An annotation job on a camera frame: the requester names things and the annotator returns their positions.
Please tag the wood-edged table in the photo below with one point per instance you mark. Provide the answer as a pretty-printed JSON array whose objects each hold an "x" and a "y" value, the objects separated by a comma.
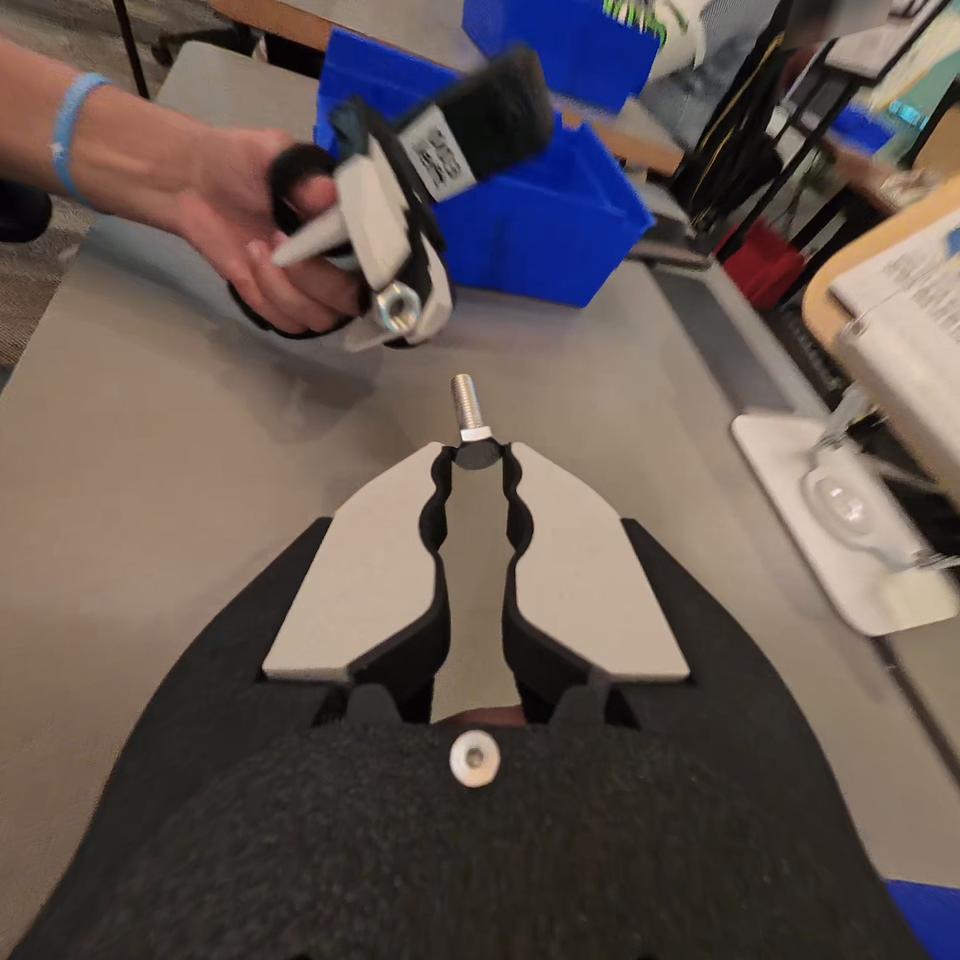
[{"x": 285, "y": 19}]

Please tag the blue plastic object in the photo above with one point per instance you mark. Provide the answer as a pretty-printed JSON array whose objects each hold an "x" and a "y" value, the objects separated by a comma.
[{"x": 934, "y": 926}]

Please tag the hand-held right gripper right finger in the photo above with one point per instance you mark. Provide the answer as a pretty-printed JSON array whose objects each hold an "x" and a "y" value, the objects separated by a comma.
[{"x": 592, "y": 592}]

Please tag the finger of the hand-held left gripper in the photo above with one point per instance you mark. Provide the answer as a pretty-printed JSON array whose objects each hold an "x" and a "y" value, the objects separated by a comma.
[
  {"x": 442, "y": 300},
  {"x": 375, "y": 225}
]

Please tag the blue wristband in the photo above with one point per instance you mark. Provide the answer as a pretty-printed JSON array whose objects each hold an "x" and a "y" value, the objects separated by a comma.
[{"x": 69, "y": 127}]

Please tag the dark grey flat panel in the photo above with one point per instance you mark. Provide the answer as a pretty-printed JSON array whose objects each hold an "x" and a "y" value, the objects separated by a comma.
[{"x": 712, "y": 337}]

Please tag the instruction sheet on board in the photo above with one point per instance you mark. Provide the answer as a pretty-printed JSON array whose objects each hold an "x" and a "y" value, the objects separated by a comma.
[{"x": 915, "y": 300}]

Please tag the blue plastic bin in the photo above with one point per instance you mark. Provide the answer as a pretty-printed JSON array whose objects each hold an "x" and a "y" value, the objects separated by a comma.
[
  {"x": 540, "y": 240},
  {"x": 555, "y": 45}
]

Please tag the white rectangular board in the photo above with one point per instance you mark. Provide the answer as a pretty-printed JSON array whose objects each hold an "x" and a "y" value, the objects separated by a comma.
[{"x": 780, "y": 465}]

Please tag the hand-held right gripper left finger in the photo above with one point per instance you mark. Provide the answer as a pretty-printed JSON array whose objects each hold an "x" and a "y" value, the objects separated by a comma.
[{"x": 360, "y": 592}]

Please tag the clear safety glasses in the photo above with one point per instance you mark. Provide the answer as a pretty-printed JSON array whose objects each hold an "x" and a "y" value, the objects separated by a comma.
[{"x": 840, "y": 502}]

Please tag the steel hex bolt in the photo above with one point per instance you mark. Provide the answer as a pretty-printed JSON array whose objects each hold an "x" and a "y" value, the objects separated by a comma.
[{"x": 466, "y": 405}]

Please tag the instruction sheet on stand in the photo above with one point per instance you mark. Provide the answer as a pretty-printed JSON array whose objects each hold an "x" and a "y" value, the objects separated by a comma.
[{"x": 862, "y": 240}]

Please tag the red bag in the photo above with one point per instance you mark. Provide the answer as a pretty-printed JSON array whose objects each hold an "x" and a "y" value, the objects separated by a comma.
[{"x": 765, "y": 262}]

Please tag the steel hex nut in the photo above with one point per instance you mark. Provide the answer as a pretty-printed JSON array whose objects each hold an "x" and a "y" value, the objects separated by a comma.
[{"x": 386, "y": 322}]

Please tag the person's left hand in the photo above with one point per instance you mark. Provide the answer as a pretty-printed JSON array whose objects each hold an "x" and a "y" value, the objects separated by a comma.
[{"x": 247, "y": 225}]

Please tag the black jacket yellow stripes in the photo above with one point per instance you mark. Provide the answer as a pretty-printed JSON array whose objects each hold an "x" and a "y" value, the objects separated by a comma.
[{"x": 742, "y": 150}]

